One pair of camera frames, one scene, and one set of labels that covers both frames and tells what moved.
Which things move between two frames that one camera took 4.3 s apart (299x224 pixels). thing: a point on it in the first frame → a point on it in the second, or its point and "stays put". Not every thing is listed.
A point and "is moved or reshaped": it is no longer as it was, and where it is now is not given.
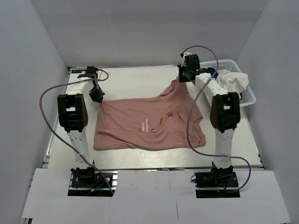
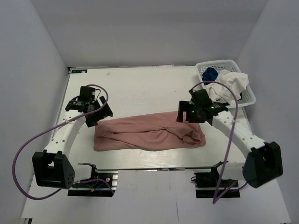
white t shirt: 233,81 stays put
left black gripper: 99,97 → 104,112
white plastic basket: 247,97 stays put
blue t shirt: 211,71 stays put
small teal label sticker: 76,71 stays put
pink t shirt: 148,123 is moved or reshaped
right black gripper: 182,66 → 185,106
